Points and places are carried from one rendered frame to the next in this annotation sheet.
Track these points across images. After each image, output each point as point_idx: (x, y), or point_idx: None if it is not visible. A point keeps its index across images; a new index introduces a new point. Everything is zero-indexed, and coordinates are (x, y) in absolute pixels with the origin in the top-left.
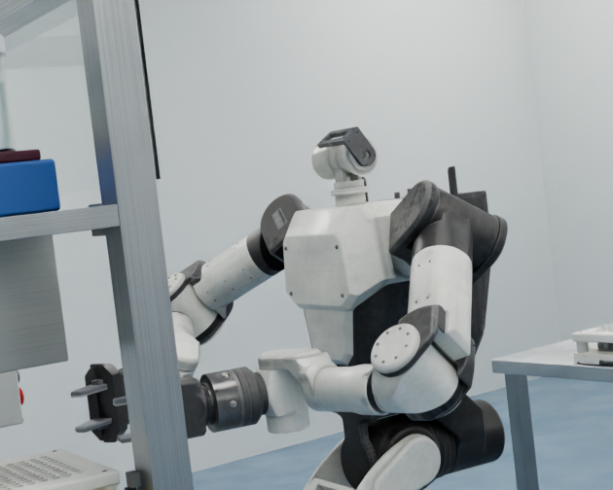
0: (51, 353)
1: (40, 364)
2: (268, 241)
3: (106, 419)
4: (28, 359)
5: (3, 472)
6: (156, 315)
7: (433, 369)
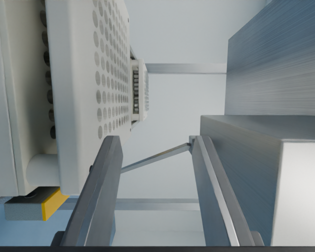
0: (277, 131)
1: (249, 128)
2: None
3: (93, 219)
4: (250, 126)
5: (116, 94)
6: None
7: None
